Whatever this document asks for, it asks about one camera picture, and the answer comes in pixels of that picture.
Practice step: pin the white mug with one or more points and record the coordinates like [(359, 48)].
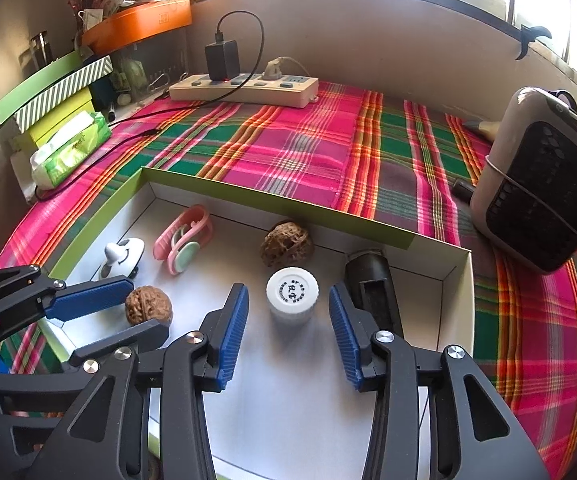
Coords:
[(88, 17)]

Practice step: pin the beige fan heater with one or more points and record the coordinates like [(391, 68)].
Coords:
[(533, 195)]

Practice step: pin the plain green box lid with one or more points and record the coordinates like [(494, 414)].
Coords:
[(33, 90)]

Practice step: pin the black window hook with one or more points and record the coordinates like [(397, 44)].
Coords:
[(530, 35)]

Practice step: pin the white suction cup hook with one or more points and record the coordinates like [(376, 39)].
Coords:
[(118, 255)]

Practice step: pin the green cardboard box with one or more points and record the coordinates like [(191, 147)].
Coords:
[(278, 400)]

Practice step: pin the pink and mint clip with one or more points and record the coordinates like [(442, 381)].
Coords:
[(183, 242)]

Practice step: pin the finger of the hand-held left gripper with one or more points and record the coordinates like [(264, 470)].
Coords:
[(133, 337), (93, 297)]

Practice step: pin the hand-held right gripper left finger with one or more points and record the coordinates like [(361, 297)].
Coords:
[(233, 330)]

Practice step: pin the beige power strip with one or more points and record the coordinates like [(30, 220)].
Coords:
[(243, 87)]

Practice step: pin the white plug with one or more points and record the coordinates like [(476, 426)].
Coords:
[(272, 69)]

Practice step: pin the green striped box lid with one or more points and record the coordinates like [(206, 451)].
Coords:
[(63, 87)]

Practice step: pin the glass jar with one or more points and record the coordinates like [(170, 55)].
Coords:
[(41, 50)]

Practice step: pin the orange box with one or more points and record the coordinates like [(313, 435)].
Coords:
[(138, 22)]

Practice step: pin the brown walnut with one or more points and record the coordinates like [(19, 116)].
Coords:
[(286, 242), (148, 306)]

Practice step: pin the beige plastic object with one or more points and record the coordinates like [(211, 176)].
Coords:
[(483, 129)]

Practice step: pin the black power adapter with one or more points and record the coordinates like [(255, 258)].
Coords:
[(222, 60)]

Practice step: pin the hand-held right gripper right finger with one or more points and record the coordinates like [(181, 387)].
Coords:
[(346, 340)]

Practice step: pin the clear glass tank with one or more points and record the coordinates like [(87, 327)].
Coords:
[(153, 67)]

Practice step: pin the black battery charger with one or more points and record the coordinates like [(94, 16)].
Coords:
[(371, 290)]

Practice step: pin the green tissue pack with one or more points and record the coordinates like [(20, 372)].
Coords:
[(71, 147)]

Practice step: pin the small white jar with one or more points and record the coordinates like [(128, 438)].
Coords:
[(293, 295)]

